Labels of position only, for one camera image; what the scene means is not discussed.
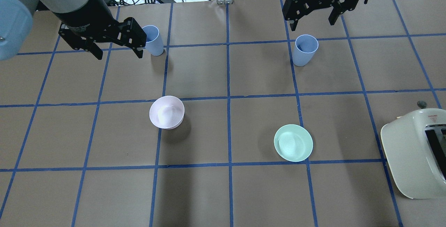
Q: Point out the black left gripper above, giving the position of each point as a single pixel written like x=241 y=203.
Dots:
x=84 y=13

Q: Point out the blue plastic cup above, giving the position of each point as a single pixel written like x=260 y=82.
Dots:
x=154 y=42
x=305 y=46

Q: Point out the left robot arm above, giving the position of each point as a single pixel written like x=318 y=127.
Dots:
x=16 y=19

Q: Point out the pink plastic bowl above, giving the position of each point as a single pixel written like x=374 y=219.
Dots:
x=167 y=112

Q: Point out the mint green plastic bowl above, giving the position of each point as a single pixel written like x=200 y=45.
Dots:
x=293 y=143

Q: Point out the white toaster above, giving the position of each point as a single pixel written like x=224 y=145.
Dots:
x=414 y=145

